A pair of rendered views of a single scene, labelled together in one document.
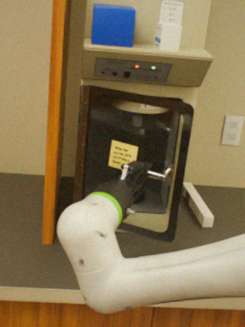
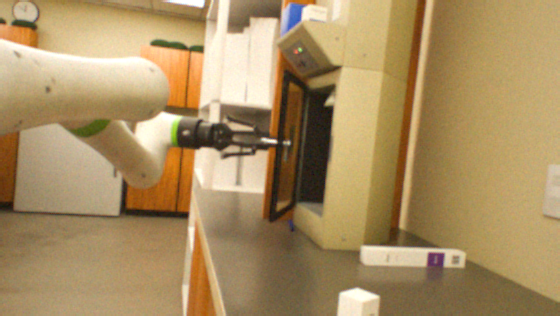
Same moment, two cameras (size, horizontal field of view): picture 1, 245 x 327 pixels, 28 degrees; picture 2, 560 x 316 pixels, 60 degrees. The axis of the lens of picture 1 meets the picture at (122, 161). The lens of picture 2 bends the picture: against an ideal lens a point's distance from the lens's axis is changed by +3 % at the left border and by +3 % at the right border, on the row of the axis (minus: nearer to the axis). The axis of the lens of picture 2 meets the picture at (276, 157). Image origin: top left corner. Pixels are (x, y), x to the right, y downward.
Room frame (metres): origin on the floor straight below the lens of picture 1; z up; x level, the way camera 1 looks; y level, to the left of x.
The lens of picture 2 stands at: (1.05, -1.37, 1.23)
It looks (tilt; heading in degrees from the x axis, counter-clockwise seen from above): 3 degrees down; 83
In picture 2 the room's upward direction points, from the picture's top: 6 degrees clockwise
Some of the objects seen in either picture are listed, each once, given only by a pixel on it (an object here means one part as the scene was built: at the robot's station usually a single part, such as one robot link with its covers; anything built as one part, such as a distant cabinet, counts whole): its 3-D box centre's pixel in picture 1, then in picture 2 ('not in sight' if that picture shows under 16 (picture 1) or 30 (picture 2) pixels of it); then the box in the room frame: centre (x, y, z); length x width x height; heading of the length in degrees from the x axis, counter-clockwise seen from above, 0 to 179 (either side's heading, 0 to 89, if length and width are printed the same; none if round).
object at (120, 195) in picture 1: (109, 206); (192, 133); (0.96, 0.02, 1.20); 0.12 x 0.06 x 0.09; 71
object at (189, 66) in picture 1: (144, 66); (305, 52); (1.26, -0.03, 1.46); 0.32 x 0.11 x 0.10; 96
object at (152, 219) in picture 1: (130, 166); (288, 146); (1.24, -0.02, 1.19); 0.30 x 0.01 x 0.40; 71
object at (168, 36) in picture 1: (168, 36); (313, 19); (1.26, -0.08, 1.54); 0.05 x 0.05 x 0.06; 14
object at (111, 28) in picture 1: (112, 25); (300, 24); (1.25, 0.06, 1.56); 0.10 x 0.10 x 0.09; 6
